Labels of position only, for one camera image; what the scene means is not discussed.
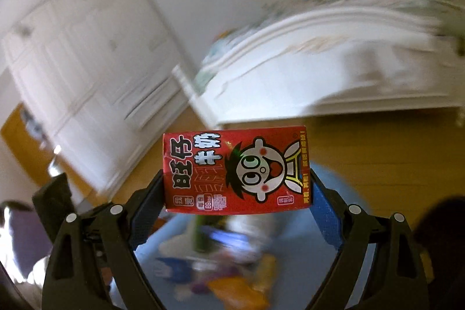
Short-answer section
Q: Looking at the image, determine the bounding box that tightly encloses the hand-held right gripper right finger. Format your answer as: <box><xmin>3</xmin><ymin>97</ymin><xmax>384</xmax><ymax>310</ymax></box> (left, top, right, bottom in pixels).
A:
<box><xmin>307</xmin><ymin>168</ymin><xmax>431</xmax><ymax>310</ymax></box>

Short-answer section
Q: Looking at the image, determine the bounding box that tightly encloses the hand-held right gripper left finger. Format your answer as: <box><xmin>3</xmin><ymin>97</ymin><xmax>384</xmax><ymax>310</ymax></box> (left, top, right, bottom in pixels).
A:
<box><xmin>36</xmin><ymin>170</ymin><xmax>168</xmax><ymax>310</ymax></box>

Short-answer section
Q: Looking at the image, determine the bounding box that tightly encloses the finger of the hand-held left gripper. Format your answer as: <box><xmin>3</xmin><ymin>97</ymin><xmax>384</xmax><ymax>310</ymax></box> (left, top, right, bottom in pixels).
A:
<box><xmin>32</xmin><ymin>173</ymin><xmax>74</xmax><ymax>221</ymax></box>

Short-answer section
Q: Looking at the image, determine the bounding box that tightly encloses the red milk carton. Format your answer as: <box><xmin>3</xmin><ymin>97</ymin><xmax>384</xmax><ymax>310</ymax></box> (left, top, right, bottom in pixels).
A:
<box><xmin>162</xmin><ymin>126</ymin><xmax>310</xmax><ymax>215</ymax></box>

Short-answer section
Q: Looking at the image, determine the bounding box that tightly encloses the blue tablecloth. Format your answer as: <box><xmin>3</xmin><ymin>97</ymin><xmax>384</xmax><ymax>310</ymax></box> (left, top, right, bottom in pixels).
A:
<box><xmin>109</xmin><ymin>165</ymin><xmax>375</xmax><ymax>310</ymax></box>

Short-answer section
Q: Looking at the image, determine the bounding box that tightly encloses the orange wrapper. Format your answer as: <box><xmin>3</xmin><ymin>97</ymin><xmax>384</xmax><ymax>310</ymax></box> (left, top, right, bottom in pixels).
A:
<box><xmin>212</xmin><ymin>275</ymin><xmax>271</xmax><ymax>310</ymax></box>

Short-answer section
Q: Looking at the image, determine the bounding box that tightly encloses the white wardrobe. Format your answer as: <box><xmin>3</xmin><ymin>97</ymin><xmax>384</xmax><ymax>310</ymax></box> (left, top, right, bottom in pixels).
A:
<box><xmin>2</xmin><ymin>0</ymin><xmax>189</xmax><ymax>192</ymax></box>

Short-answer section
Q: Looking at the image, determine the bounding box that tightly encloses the white wooden bed frame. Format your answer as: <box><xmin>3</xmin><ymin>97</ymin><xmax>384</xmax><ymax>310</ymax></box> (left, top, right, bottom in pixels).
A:
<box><xmin>172</xmin><ymin>0</ymin><xmax>465</xmax><ymax>129</ymax></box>

